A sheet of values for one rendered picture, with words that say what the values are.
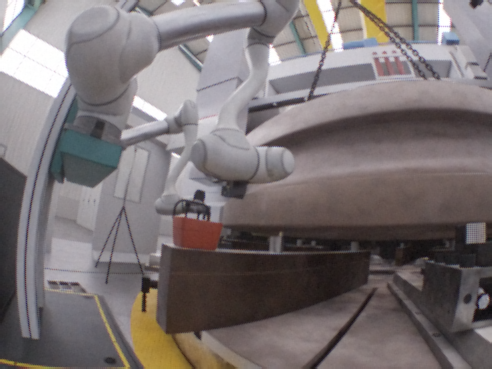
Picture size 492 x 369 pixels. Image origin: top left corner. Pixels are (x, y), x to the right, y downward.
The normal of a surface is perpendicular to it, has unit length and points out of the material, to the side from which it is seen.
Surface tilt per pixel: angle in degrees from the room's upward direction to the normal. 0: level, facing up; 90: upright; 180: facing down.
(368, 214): 90
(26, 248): 90
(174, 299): 90
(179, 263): 90
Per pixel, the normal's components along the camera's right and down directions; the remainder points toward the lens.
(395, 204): -0.58, -0.25
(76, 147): 0.71, -0.09
